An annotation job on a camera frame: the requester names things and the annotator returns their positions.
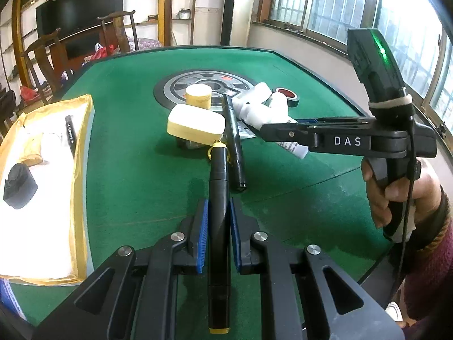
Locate black rubber tube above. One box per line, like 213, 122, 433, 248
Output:
222, 94, 249, 191

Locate cream hinged box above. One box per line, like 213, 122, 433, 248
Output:
167, 105, 226, 145

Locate gold edged white tray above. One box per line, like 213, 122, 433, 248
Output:
0, 94, 94, 286

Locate black flat television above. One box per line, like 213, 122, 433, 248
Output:
35, 0, 124, 40

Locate dark wooden chair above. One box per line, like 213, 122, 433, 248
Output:
97, 10, 137, 56
19, 30, 69, 103

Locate blue printed box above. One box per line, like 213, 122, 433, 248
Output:
0, 278, 22, 324

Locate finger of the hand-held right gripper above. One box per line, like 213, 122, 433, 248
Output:
293, 115, 369, 129
259, 123, 313, 150

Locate round table centre panel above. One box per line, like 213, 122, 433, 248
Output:
154, 69, 260, 111

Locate wooden television cabinet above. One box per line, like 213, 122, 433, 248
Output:
57, 28, 104, 61

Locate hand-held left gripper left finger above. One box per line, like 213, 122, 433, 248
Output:
33, 198, 209, 340

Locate black cable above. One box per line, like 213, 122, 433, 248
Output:
396, 88, 422, 293

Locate white plastic bottle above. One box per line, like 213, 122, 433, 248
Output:
234, 82, 273, 127
264, 94, 288, 126

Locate wooden wall shelf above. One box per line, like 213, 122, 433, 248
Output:
158, 0, 197, 47

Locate black pouch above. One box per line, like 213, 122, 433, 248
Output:
3, 163, 38, 209

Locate ointment tube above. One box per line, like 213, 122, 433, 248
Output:
236, 117, 309, 160

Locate black vertical pipe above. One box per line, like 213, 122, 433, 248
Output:
221, 0, 237, 47

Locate black tape roll red core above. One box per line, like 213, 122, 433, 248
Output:
275, 87, 301, 108

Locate black marker yellow caps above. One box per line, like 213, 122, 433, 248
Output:
207, 142, 233, 335

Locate red plastic bag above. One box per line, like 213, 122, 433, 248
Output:
19, 85, 40, 102
90, 43, 116, 62

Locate patterned cloth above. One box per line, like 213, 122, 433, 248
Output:
127, 37, 164, 52

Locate black marker purple caps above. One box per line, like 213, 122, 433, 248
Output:
65, 115, 79, 161

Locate person's right hand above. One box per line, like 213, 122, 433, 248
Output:
361, 158, 444, 230

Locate metal framed window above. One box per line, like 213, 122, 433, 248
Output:
259, 0, 377, 47
375, 0, 453, 123

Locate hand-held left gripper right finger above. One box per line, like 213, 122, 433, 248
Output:
230, 196, 406, 340

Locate person's white shoe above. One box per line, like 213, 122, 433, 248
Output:
385, 301, 406, 324

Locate white labelled medicine bottle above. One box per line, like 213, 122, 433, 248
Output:
23, 132, 69, 166

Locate person's right forearm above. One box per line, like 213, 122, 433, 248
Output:
398, 184, 453, 328

